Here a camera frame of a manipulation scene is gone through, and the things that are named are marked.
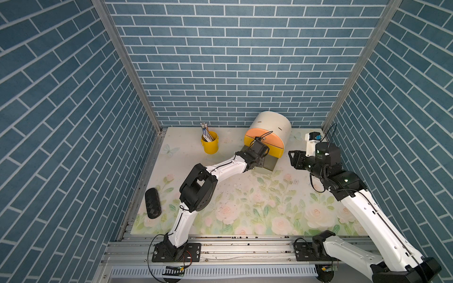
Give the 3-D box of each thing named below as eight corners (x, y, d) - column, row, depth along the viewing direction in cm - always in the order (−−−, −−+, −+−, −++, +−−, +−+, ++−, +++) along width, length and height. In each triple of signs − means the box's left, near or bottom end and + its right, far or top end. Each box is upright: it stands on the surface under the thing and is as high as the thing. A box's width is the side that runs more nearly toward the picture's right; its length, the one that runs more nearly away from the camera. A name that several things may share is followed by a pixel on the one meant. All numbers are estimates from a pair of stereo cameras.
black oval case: (149, 220, 84) (147, 218, 82) (146, 192, 93) (144, 190, 91) (162, 215, 86) (160, 213, 83) (158, 188, 95) (156, 186, 92)
